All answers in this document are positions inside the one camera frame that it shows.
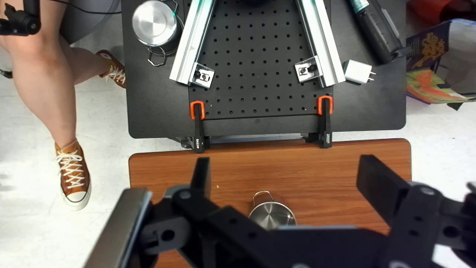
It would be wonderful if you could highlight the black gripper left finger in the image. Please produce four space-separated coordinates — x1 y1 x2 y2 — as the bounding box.
139 156 258 268

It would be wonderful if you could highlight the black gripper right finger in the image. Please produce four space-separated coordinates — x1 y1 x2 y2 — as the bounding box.
355 153 476 268

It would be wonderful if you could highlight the small steel pot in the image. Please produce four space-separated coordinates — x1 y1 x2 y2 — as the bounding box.
246 189 297 232

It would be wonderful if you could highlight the orange black bar clamp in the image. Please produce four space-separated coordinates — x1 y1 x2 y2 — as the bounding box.
313 93 334 148
188 99 208 151

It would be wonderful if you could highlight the brown wooden table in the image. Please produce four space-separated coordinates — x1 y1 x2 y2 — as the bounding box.
126 138 413 268

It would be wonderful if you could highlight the silver metal mounting plate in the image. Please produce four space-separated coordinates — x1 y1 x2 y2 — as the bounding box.
81 186 154 268

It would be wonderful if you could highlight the white power adapter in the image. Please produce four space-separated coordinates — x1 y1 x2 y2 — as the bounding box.
342 58 376 86

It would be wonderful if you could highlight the purple patterned bag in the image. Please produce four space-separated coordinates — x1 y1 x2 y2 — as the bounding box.
406 19 476 110

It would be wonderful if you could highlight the brown white sneaker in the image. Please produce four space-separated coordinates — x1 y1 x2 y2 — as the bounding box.
95 49 127 89
53 138 93 209

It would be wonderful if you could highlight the black cylindrical tool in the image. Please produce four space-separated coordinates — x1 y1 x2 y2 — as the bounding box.
348 0 406 65

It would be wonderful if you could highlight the bare person leg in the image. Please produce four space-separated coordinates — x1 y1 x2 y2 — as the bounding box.
0 0 83 150
58 34 116 81

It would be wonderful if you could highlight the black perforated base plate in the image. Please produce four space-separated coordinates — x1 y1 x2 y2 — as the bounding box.
120 0 407 141

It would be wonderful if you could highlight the aluminium extrusion rail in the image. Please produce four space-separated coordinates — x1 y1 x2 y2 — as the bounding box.
168 0 215 89
294 0 346 89

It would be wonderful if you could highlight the black stand bracket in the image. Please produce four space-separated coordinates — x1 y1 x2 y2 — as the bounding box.
0 0 41 37

